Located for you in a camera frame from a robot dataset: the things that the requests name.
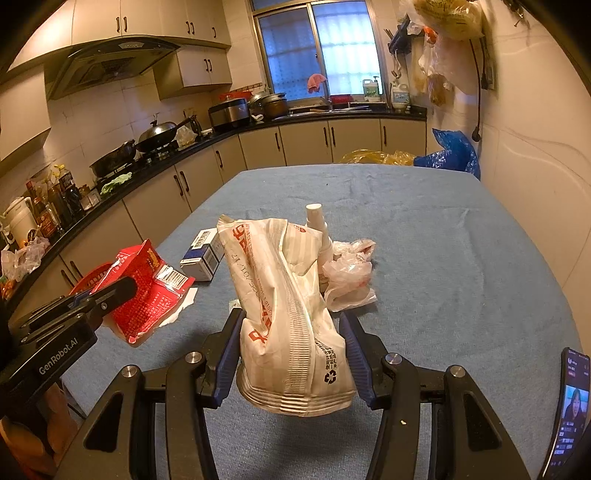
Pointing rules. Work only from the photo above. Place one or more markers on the red basin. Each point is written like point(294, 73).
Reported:
point(340, 99)

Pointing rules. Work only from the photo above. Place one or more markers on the crumpled clear plastic bag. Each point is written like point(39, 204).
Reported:
point(21, 261)

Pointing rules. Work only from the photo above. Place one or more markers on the blue white medicine box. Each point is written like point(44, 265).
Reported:
point(201, 258)

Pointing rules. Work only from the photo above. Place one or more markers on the red plastic basket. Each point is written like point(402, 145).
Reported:
point(90, 279)

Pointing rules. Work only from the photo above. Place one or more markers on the yellow plastic bag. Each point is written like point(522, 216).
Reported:
point(374, 158)

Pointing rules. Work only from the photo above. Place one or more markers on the red snack bag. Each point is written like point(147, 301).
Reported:
point(147, 300)

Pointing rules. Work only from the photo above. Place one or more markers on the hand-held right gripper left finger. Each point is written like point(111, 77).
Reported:
point(228, 360)

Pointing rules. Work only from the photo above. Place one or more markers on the silver rice cooker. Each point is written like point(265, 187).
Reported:
point(228, 113)

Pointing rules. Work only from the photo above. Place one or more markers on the white striped pouch bag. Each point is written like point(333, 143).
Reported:
point(277, 300)

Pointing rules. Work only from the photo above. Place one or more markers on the kitchen window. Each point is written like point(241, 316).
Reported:
point(318, 46)

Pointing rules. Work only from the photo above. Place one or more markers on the knotted clear plastic bag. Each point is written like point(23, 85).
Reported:
point(346, 277)

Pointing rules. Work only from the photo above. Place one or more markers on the beige kitchen cabinets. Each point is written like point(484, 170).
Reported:
point(304, 143)
point(152, 18)

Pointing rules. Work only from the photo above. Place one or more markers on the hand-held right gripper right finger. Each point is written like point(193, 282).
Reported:
point(358, 364)

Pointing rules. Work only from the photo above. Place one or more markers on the white plastic jug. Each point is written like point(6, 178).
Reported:
point(400, 97)

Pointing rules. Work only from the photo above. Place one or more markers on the white spray bottle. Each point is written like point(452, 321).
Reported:
point(318, 226)

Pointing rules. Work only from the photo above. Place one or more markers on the green cloth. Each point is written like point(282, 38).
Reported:
point(115, 182)

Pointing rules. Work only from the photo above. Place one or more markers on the beige lower kitchen cabinets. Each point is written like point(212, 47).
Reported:
point(304, 143)

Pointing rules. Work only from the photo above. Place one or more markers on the pink cloth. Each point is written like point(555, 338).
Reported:
point(317, 82)

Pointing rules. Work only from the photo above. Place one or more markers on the stacked metal pots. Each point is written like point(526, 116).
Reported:
point(270, 104)

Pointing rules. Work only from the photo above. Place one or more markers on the blue plastic bag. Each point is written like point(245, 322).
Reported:
point(452, 154)

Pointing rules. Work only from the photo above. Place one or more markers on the group of sauce bottles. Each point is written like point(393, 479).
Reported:
point(57, 203)

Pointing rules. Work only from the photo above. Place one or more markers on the white plastic bag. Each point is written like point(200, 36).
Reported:
point(186, 136)

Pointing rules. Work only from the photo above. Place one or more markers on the person's left forearm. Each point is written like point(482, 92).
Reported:
point(23, 447)

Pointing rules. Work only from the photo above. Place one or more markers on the black wok with lid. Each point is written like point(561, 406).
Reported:
point(159, 134)

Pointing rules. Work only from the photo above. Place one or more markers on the blue utensil rack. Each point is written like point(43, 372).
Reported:
point(399, 34)

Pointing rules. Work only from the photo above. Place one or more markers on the person's left hand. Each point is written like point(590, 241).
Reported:
point(62, 415)

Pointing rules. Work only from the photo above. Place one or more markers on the hanging plastic bags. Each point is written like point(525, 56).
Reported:
point(443, 50)

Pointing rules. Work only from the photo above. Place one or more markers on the range hood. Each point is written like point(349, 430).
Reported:
point(111, 64)

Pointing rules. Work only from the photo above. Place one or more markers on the wall socket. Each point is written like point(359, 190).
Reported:
point(488, 77)

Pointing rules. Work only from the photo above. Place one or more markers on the black kitchen countertop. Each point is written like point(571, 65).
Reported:
point(323, 114)

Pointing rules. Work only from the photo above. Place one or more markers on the green label detergent bottle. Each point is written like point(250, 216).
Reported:
point(371, 90)

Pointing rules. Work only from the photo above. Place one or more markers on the blue tablecloth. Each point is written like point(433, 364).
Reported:
point(438, 230)

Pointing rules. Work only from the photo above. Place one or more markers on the black smartphone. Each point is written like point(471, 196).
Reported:
point(572, 415)

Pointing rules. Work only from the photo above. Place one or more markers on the beige upper kitchen cabinets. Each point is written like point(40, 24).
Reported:
point(152, 18)

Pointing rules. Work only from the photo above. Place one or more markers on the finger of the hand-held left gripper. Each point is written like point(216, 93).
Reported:
point(113, 297)
point(82, 301)

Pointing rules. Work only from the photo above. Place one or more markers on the black frying pan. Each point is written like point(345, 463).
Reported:
point(113, 159)

